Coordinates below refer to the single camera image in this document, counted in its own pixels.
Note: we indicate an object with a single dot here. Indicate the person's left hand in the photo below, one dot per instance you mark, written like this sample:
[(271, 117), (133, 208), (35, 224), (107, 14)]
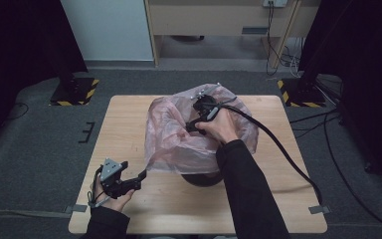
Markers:
[(116, 203)]

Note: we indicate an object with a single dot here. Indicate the pink plastic bag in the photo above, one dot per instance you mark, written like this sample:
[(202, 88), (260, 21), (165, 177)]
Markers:
[(172, 146)]

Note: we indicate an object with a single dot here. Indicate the white partition panel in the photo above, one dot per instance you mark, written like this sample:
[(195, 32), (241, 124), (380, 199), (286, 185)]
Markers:
[(109, 30)]

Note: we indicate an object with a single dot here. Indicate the grey tape piece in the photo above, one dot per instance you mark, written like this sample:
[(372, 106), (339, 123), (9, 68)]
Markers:
[(319, 209), (76, 208)]

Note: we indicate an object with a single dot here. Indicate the black stand base yellow stripes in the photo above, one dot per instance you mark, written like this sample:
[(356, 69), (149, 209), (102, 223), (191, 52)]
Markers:
[(303, 96), (76, 94)]

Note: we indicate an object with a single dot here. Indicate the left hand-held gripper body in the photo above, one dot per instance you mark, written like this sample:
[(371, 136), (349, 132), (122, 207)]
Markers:
[(114, 186)]

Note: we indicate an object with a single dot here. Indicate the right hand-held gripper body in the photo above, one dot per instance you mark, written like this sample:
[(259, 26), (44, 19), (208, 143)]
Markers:
[(205, 106)]

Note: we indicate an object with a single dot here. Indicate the grey desk label plate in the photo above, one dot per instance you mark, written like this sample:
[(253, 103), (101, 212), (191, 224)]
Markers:
[(254, 30)]

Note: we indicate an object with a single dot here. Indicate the black curtain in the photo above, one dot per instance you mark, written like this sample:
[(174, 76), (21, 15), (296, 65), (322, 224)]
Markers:
[(16, 49), (368, 66)]

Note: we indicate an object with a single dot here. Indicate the light wooden desk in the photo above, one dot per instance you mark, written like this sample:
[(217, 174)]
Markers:
[(212, 20)]

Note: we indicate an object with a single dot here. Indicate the grey power strip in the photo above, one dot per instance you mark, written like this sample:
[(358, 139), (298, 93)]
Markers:
[(275, 3)]

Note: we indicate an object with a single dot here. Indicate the person's right hand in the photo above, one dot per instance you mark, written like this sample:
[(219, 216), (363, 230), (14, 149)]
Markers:
[(222, 127)]

